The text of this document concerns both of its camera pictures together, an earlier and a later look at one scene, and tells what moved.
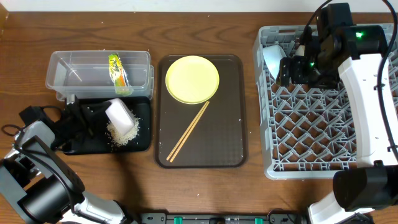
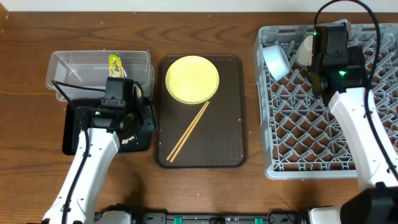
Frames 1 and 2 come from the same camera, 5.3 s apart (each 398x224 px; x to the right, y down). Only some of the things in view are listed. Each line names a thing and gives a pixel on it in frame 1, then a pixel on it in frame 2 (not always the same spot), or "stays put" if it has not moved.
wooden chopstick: (168, 158) stays put
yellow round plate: (192, 79) stays put
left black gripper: (82, 121) -> (142, 112)
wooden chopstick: (194, 123) stays put
